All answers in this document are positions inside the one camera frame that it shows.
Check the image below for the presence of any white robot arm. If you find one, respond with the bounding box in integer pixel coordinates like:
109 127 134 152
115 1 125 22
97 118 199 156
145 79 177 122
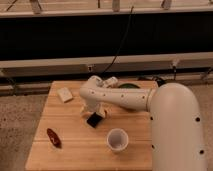
79 76 207 171

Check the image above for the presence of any beige sponge block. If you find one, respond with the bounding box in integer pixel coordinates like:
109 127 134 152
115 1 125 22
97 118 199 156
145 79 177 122
57 87 73 103

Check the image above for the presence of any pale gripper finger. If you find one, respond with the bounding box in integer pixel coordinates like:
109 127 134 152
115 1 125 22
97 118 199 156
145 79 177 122
96 104 107 118
80 106 88 116

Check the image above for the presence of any white ceramic cup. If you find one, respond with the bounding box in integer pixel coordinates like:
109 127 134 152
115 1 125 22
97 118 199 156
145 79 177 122
106 128 129 153

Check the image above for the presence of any green ceramic bowl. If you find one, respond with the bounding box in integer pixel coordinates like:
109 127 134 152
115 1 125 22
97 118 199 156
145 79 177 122
118 83 140 89

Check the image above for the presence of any black eraser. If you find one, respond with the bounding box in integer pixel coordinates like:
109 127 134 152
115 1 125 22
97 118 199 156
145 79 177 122
87 113 102 128

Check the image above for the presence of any wooden cutting board table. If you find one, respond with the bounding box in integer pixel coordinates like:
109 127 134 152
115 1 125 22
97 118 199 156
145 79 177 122
26 81 152 171

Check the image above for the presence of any dark red chili pepper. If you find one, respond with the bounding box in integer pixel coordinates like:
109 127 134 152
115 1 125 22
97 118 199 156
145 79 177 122
47 128 61 148

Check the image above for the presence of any black hanging cable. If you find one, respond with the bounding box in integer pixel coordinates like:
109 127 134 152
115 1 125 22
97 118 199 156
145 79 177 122
99 5 135 75

